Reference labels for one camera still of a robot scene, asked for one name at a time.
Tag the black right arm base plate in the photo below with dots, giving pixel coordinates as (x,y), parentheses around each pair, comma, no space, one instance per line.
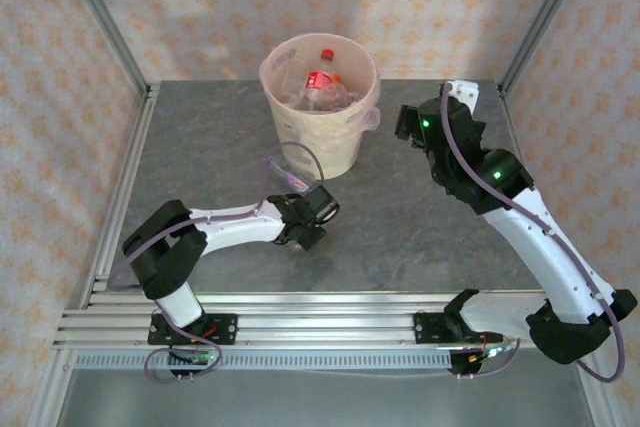
(425,327)

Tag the cream plastic bin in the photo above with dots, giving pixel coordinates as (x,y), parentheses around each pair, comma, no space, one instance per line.
(325,142)

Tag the aluminium front mounting rails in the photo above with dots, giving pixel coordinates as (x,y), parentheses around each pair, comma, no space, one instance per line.
(325,317)

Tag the aluminium frame post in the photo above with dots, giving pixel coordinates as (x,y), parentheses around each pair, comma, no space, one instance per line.
(595,397)
(100,12)
(545,12)
(50,387)

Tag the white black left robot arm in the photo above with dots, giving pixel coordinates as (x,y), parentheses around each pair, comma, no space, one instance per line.
(235,227)

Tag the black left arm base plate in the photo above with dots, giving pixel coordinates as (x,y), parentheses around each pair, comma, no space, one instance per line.
(225,327)

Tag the red label cola bottle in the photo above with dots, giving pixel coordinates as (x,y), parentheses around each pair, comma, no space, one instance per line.
(318,80)

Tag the purple label plastic bottle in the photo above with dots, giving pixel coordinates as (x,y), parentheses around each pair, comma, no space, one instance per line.
(295,179)

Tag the small circuit board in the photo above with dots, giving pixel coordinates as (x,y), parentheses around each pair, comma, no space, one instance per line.
(197,358)
(492,351)

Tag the pink plastic bin liner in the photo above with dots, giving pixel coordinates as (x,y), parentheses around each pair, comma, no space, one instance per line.
(370,119)

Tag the aluminium frame side rail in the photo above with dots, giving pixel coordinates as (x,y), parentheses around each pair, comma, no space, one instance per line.
(515,147)
(115,227)

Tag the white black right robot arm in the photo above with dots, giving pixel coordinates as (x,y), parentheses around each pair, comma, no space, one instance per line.
(550,252)

